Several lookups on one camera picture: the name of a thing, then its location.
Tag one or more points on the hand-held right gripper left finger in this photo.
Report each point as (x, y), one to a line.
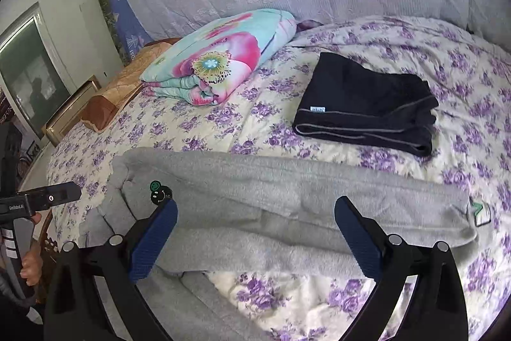
(155, 237)

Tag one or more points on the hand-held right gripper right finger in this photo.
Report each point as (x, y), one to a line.
(355, 237)

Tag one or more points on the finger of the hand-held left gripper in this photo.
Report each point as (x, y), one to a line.
(56, 197)

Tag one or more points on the grey fleece pants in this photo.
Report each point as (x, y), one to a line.
(279, 197)

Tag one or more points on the person's left hand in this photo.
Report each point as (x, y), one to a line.
(34, 265)

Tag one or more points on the orange patterned pillow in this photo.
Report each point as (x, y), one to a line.
(115, 93)

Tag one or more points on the black folded garment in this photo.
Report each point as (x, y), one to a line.
(359, 101)

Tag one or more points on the purple floral bedspread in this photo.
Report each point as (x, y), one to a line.
(247, 125)

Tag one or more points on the folded floral quilt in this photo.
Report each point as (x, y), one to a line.
(223, 53)

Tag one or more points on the blue printed fabric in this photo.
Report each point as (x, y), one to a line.
(123, 13)

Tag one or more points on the carved wooden bed frame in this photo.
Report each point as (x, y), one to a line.
(50, 245)

